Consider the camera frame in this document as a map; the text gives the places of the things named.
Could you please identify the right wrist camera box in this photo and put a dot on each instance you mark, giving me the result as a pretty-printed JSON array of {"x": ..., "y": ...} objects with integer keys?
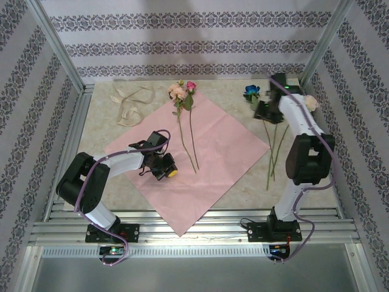
[{"x": 278, "y": 80}]

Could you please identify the peach fake flower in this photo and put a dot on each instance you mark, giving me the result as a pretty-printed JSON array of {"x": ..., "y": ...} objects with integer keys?
[{"x": 177, "y": 91}]

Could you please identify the aluminium side rail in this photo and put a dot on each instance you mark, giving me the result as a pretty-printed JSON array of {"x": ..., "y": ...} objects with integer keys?
[
  {"x": 74, "y": 137},
  {"x": 329, "y": 200}
]

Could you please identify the pale pink fake flower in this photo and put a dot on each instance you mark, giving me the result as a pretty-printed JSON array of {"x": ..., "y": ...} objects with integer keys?
[{"x": 313, "y": 103}]

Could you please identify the aluminium frame post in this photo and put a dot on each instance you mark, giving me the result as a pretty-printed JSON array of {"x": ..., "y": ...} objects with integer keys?
[
  {"x": 57, "y": 45},
  {"x": 323, "y": 45}
]

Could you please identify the wide aluminium extrusion beam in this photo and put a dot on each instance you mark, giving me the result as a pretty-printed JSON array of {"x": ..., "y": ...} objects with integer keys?
[{"x": 212, "y": 226}]

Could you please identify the purple and pink wrapping paper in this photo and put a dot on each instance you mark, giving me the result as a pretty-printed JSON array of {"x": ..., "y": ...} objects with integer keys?
[{"x": 218, "y": 158}]

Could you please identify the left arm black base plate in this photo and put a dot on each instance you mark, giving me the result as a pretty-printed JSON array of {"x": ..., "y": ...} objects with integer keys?
[{"x": 132, "y": 232}]

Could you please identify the cream printed ribbon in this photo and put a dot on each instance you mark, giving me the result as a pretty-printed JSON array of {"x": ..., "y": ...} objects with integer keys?
[{"x": 123, "y": 123}]

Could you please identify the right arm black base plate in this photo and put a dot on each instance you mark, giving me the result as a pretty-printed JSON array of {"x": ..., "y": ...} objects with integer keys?
[{"x": 256, "y": 232}]

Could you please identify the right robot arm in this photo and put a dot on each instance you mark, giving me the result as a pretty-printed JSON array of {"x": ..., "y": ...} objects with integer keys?
[{"x": 310, "y": 158}]

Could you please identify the magenta fake rose bud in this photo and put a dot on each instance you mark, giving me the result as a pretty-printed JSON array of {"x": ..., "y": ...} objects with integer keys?
[{"x": 191, "y": 86}]

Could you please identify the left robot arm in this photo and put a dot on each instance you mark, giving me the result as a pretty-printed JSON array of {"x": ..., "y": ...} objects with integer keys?
[{"x": 82, "y": 179}]

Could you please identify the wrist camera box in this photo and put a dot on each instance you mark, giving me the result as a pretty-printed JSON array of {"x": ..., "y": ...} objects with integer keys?
[
  {"x": 278, "y": 80},
  {"x": 156, "y": 140}
]

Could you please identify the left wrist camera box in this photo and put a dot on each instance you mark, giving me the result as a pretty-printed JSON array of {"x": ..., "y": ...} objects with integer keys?
[{"x": 156, "y": 140}]

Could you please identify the brushed metal panel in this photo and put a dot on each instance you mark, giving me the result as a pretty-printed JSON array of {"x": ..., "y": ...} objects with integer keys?
[{"x": 194, "y": 273}]

